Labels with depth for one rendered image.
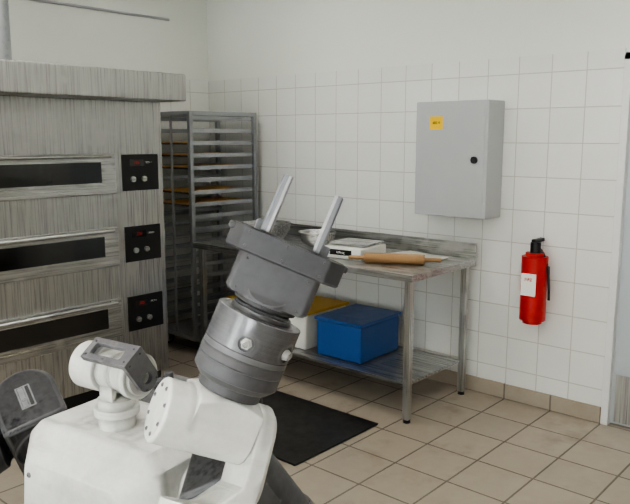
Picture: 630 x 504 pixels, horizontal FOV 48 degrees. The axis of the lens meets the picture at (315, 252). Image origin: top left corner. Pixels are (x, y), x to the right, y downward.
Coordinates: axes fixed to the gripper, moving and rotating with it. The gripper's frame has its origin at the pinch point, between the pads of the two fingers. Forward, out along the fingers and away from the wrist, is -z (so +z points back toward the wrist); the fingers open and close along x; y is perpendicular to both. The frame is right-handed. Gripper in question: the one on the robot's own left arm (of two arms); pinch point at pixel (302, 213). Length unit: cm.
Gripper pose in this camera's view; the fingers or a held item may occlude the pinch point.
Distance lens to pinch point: 71.1
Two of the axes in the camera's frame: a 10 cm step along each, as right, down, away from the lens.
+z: -3.9, 9.2, 0.4
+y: 0.2, -0.3, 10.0
